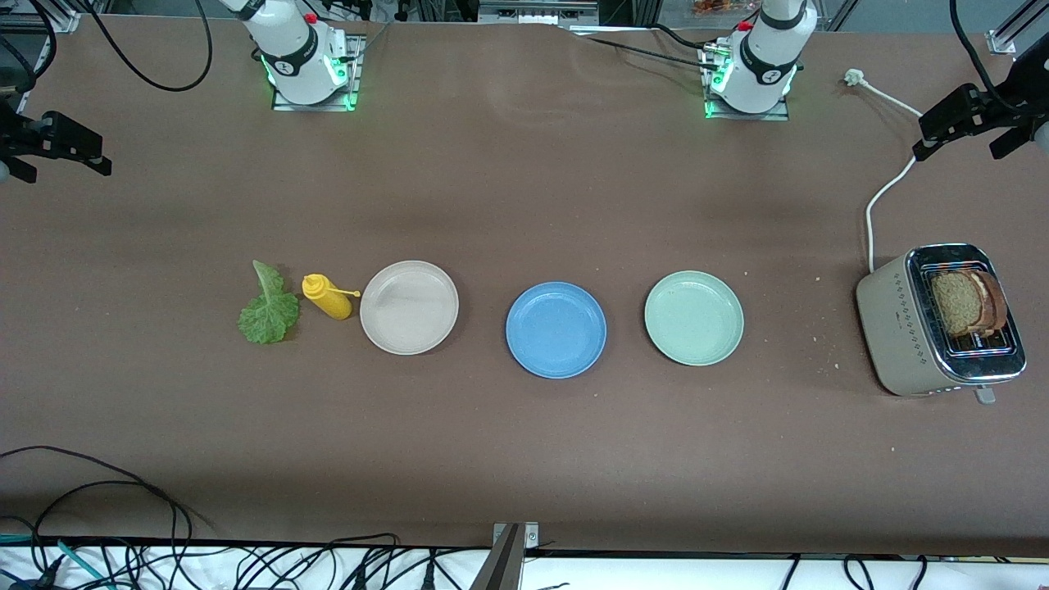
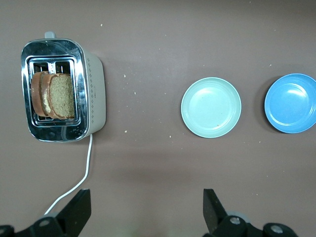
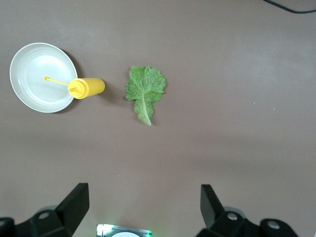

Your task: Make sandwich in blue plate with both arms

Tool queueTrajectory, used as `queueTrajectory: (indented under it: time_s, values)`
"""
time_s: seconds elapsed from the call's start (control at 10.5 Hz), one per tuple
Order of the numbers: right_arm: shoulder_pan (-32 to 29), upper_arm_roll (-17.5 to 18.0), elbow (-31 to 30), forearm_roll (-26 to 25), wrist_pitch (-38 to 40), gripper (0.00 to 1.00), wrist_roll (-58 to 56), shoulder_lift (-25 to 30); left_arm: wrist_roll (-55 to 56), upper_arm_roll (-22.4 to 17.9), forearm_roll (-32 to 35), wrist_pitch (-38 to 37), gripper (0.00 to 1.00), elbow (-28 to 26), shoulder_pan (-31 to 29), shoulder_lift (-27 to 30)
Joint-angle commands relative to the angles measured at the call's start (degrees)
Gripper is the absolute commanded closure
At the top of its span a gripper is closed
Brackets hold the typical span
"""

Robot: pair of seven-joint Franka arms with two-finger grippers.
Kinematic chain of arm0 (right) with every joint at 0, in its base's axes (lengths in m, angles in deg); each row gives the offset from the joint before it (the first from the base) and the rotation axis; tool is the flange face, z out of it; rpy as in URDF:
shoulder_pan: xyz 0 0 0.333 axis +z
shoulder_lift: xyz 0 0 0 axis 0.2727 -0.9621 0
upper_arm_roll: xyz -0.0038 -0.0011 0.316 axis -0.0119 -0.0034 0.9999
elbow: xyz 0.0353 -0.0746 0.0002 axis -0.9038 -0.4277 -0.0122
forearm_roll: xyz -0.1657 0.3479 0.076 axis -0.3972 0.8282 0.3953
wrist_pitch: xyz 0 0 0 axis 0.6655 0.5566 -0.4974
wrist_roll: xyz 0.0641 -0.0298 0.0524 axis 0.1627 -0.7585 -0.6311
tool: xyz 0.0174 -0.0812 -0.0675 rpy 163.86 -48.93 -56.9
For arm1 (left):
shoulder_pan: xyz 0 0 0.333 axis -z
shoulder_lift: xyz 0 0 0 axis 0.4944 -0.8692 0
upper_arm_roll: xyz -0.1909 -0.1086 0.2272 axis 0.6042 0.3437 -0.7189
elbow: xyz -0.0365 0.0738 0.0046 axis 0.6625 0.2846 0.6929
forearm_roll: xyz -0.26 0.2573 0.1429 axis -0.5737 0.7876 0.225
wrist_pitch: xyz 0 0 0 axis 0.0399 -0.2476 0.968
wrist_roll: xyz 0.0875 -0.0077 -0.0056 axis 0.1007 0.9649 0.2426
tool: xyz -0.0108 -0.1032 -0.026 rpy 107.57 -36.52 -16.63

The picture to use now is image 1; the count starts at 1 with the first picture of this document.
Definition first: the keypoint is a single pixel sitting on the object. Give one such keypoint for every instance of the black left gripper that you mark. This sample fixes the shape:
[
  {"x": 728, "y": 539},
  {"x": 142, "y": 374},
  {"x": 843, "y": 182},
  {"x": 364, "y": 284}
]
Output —
[{"x": 1019, "y": 88}]

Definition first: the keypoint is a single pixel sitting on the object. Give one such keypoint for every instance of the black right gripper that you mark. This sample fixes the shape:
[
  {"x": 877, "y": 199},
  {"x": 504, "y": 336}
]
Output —
[{"x": 18, "y": 136}]

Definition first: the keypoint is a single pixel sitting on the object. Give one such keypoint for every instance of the brown bread slice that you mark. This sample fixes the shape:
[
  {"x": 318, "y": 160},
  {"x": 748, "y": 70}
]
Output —
[
  {"x": 955, "y": 303},
  {"x": 994, "y": 303}
]

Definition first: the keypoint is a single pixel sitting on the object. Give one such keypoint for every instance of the green lettuce leaf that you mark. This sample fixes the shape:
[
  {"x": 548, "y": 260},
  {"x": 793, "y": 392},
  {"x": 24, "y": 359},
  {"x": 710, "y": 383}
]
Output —
[{"x": 270, "y": 315}]

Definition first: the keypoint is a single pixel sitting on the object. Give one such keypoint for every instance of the yellow mustard squeeze bottle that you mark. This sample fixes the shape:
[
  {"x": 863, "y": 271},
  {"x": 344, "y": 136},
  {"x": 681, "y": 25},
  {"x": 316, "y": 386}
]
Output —
[{"x": 332, "y": 301}]

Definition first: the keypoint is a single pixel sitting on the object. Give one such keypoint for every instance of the green round plate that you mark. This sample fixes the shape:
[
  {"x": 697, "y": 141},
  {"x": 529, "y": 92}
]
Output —
[{"x": 694, "y": 318}]

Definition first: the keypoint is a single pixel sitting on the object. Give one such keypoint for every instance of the beige round plate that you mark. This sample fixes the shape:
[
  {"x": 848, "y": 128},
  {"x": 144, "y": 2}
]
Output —
[{"x": 410, "y": 308}]

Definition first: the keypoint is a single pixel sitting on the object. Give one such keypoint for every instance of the blue round plate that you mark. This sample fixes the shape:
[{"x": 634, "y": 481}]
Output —
[{"x": 556, "y": 330}]

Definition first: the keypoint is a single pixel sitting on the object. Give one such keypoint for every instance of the beige chrome toaster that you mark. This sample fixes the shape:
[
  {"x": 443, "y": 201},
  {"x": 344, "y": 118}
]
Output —
[{"x": 897, "y": 328}]

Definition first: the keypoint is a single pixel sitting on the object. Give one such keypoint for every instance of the orange packet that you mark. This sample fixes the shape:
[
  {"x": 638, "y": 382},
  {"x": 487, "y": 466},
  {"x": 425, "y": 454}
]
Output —
[{"x": 717, "y": 6}]

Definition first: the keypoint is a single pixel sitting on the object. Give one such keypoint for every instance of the grey power strip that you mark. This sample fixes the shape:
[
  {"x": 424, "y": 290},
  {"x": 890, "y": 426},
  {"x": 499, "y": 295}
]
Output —
[{"x": 537, "y": 12}]

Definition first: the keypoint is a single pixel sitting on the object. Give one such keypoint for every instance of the aluminium frame profile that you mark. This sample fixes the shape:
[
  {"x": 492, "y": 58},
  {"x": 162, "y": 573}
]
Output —
[
  {"x": 67, "y": 20},
  {"x": 1001, "y": 43}
]

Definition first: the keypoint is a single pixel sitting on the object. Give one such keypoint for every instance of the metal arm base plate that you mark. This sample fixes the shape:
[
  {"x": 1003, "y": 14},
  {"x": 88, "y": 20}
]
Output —
[
  {"x": 356, "y": 74},
  {"x": 750, "y": 116}
]

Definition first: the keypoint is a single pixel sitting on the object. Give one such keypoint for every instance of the metal bracket with profile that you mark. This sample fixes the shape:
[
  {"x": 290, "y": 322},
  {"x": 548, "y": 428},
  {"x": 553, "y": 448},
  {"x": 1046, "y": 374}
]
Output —
[{"x": 504, "y": 565}]

